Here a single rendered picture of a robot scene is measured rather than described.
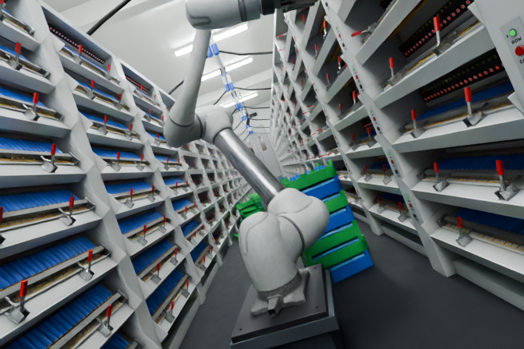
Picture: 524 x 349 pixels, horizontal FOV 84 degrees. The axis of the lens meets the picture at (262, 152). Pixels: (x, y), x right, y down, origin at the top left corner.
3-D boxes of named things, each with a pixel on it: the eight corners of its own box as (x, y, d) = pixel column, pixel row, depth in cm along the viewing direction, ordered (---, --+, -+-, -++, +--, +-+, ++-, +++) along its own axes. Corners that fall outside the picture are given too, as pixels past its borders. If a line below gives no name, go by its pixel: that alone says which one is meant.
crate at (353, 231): (307, 259, 142) (301, 243, 142) (297, 249, 162) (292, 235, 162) (361, 234, 146) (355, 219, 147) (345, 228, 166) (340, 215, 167)
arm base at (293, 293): (247, 325, 88) (240, 308, 88) (264, 284, 109) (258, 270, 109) (304, 312, 83) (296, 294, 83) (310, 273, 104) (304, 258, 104)
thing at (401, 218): (424, 238, 122) (401, 213, 123) (372, 215, 183) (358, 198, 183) (461, 207, 123) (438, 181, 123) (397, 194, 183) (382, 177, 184)
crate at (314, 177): (283, 196, 144) (277, 181, 144) (276, 195, 164) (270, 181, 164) (337, 174, 148) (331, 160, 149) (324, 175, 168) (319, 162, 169)
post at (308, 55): (378, 235, 182) (275, -16, 192) (373, 232, 191) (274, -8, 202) (408, 223, 182) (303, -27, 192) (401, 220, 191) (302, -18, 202)
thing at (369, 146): (388, 154, 124) (367, 129, 125) (349, 159, 185) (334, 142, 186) (425, 123, 125) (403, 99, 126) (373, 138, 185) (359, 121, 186)
